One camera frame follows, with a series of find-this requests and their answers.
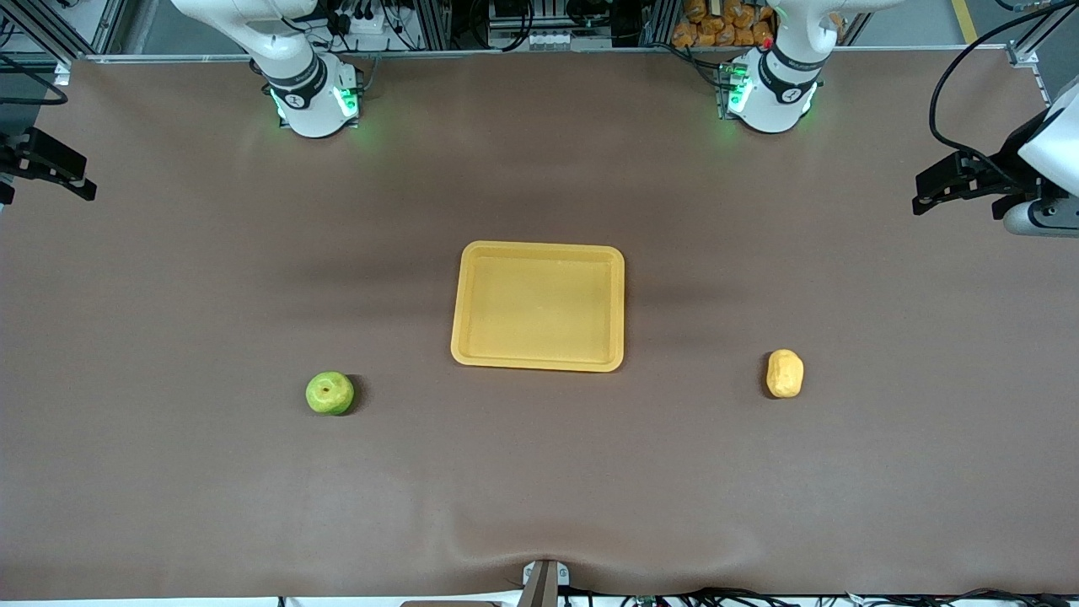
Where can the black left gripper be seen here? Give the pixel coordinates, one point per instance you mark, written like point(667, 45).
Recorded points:
point(1011, 159)

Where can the yellow potato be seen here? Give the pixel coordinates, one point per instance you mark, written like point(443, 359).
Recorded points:
point(785, 373)

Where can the green apple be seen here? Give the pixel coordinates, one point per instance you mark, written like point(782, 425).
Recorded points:
point(329, 394)

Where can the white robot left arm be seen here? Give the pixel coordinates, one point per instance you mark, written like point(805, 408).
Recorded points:
point(780, 93)

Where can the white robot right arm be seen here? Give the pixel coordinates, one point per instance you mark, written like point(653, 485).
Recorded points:
point(303, 93)

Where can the yellow plastic tray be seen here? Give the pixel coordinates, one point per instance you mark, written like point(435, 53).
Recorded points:
point(539, 303)

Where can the orange snack packages pile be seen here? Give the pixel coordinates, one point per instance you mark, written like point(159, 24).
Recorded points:
point(716, 34)

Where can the white power strip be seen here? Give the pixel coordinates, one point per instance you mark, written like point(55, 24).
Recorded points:
point(371, 24)

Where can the white terminal block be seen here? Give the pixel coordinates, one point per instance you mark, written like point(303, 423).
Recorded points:
point(548, 40)

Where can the brown table mat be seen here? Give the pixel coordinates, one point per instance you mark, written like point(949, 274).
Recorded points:
point(539, 472)

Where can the metal table edge clamp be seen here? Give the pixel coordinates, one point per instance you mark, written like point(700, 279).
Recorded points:
point(544, 586)

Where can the aluminium frame profile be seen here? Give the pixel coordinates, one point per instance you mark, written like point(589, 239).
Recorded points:
point(34, 25)
point(1024, 55)

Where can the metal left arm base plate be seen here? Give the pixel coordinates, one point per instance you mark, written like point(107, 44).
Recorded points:
point(725, 80)

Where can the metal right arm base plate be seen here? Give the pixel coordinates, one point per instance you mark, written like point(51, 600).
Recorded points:
point(361, 80)

